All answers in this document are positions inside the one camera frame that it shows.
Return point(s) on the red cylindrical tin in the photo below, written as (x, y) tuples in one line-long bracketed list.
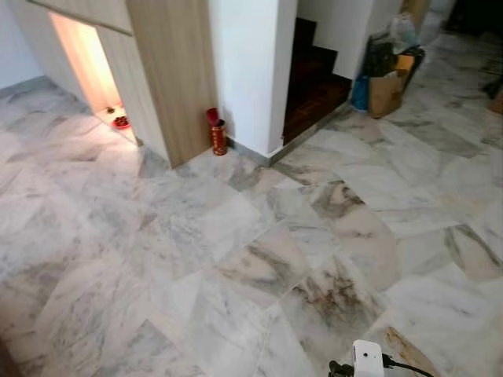
[(218, 137)]

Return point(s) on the blue container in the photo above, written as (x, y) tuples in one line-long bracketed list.
[(360, 94)]

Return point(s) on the brown cardboard box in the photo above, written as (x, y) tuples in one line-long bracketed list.
[(385, 96)]

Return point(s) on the dark wooden staircase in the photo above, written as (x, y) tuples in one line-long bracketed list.
[(314, 86)]

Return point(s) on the black bag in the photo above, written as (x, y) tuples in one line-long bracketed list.
[(381, 56)]

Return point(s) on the small red bowl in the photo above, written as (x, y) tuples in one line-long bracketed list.
[(121, 122)]

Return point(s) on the light wood cabinet panel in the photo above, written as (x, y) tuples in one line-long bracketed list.
[(173, 78)]

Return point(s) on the clear plastic bag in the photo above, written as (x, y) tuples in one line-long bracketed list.
[(404, 31)]

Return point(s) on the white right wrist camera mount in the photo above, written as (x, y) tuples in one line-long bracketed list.
[(367, 360)]

